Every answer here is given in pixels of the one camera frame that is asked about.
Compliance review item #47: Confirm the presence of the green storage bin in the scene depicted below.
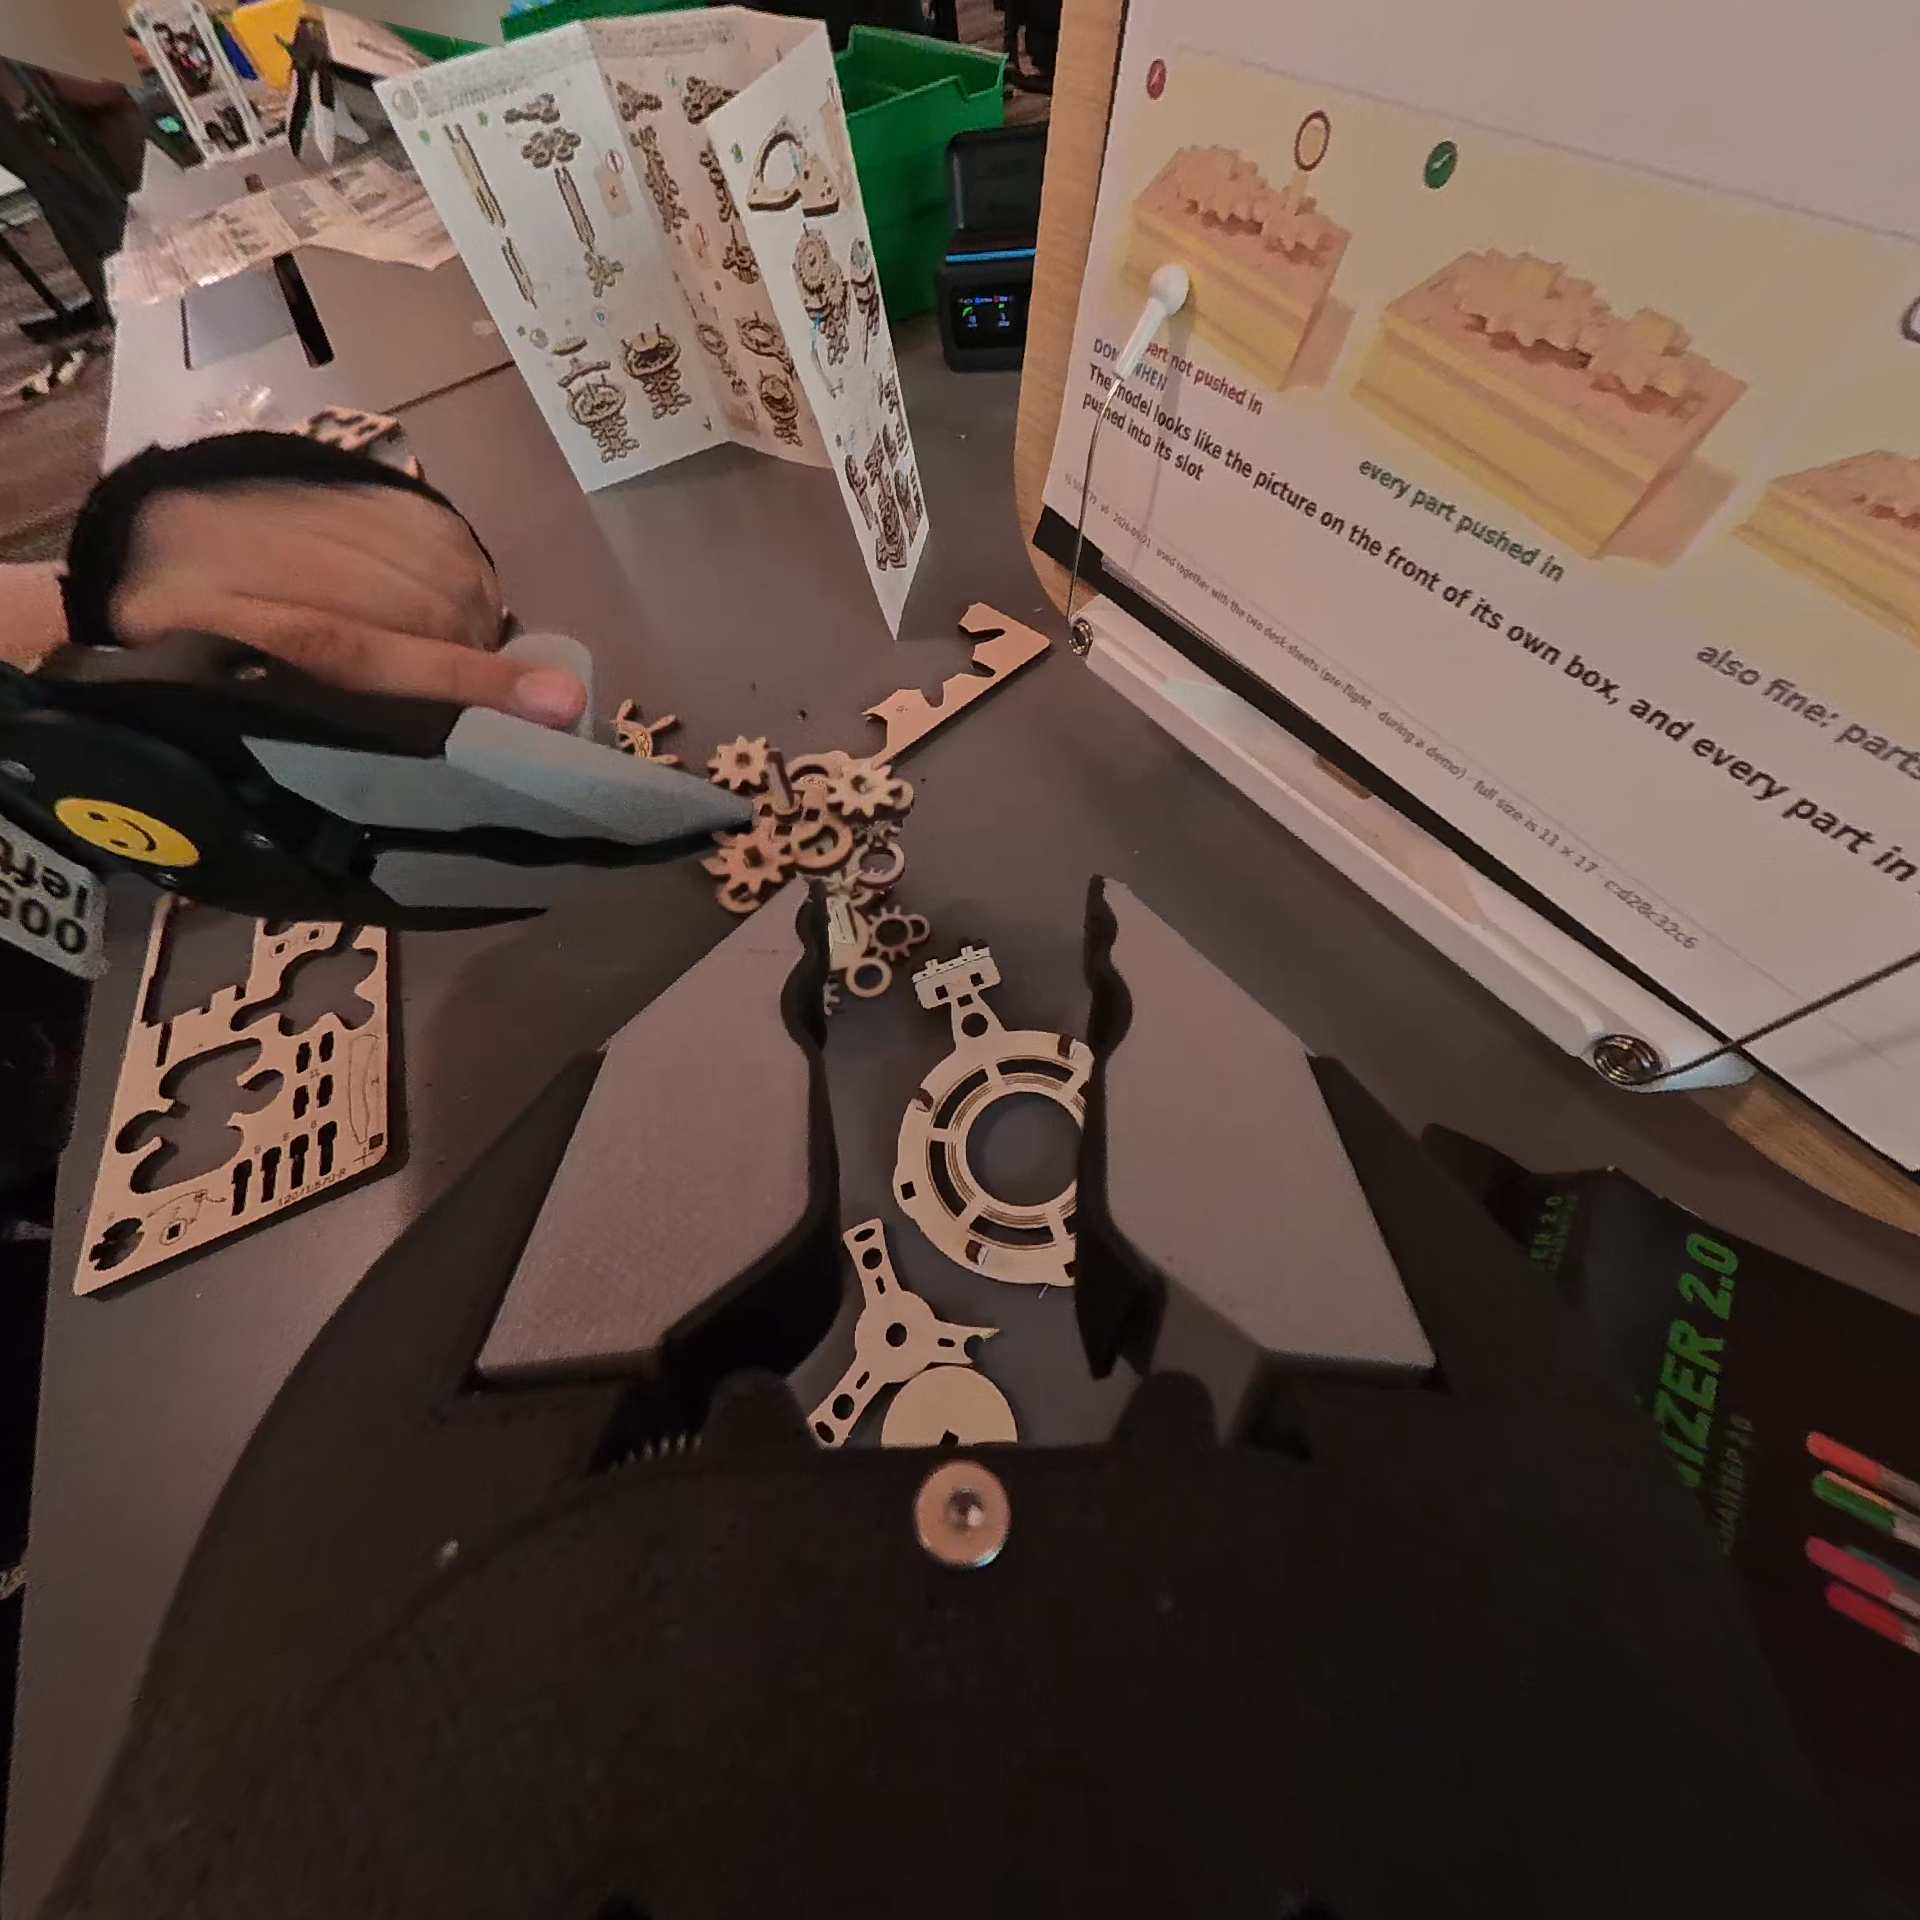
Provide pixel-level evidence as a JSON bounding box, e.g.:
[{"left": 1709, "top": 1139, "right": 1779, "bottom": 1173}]
[{"left": 833, "top": 28, "right": 1010, "bottom": 324}]

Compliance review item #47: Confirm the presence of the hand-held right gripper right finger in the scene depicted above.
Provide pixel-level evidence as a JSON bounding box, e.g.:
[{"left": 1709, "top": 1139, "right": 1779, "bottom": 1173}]
[{"left": 1076, "top": 878, "right": 1439, "bottom": 1382}]

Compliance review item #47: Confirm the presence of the wooden ring frame part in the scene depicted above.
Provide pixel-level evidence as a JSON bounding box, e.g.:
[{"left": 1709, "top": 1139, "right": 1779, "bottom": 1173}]
[{"left": 897, "top": 945, "right": 1097, "bottom": 1290}]

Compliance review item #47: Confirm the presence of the folded instruction booklet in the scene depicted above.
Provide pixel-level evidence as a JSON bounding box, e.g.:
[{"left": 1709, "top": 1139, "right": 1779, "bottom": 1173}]
[{"left": 372, "top": 7, "right": 933, "bottom": 639}]

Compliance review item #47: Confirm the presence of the printed instruction sheet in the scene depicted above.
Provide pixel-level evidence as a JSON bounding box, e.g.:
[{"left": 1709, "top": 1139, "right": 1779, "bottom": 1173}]
[{"left": 1042, "top": 0, "right": 1920, "bottom": 1173}]

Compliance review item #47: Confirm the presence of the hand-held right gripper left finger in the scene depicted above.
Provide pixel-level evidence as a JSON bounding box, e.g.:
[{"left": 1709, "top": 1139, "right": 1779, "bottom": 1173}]
[{"left": 476, "top": 897, "right": 841, "bottom": 1389}]

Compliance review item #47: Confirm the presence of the instruction sheet on stand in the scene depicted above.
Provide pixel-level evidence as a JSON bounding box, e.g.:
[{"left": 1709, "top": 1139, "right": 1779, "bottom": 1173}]
[{"left": 1013, "top": 0, "right": 1920, "bottom": 1238}]

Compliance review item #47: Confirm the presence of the white sheet holder bar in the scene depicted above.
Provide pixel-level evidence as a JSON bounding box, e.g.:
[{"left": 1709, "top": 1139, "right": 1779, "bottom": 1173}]
[{"left": 1078, "top": 593, "right": 1757, "bottom": 1094}]

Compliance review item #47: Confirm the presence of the black product box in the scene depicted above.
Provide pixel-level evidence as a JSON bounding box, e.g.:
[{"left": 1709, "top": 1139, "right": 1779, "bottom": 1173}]
[{"left": 1423, "top": 1123, "right": 1920, "bottom": 1920}]

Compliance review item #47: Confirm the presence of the person's left hand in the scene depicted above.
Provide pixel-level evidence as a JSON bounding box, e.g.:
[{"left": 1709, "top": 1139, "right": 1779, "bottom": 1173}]
[{"left": 107, "top": 481, "right": 589, "bottom": 725}]

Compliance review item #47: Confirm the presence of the black device with display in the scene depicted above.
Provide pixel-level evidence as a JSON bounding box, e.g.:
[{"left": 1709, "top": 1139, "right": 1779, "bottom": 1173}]
[{"left": 937, "top": 129, "right": 1047, "bottom": 375}]

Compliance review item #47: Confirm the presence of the wire clip with white tip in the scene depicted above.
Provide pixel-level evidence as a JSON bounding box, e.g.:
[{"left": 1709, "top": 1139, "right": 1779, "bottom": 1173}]
[
  {"left": 1063, "top": 263, "right": 1198, "bottom": 657},
  {"left": 1590, "top": 949, "right": 1920, "bottom": 1097}
]

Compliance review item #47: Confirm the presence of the person's dark clothing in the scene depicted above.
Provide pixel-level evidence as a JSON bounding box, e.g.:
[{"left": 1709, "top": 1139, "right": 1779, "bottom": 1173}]
[{"left": 0, "top": 959, "right": 68, "bottom": 1729}]

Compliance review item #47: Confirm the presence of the wooden gear shaft assembly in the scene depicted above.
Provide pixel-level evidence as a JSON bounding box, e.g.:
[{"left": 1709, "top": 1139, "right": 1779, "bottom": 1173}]
[{"left": 701, "top": 732, "right": 939, "bottom": 1003}]

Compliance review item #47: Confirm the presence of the punched wooden part sheet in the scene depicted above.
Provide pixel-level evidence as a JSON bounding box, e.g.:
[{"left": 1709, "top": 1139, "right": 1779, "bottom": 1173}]
[{"left": 71, "top": 897, "right": 395, "bottom": 1298}]

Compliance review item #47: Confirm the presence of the wooden sheet offcut strip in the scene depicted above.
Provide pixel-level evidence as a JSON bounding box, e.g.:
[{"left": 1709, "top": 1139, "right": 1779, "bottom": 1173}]
[{"left": 862, "top": 599, "right": 1052, "bottom": 751}]

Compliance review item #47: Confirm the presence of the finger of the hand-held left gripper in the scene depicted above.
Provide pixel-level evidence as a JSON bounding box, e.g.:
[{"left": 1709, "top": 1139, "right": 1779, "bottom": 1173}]
[
  {"left": 238, "top": 701, "right": 757, "bottom": 842},
  {"left": 357, "top": 835, "right": 730, "bottom": 915}
]

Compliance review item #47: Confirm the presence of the wooden sheet remnant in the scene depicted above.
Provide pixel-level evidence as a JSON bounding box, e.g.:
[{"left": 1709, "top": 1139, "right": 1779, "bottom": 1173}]
[{"left": 286, "top": 405, "right": 423, "bottom": 481}]

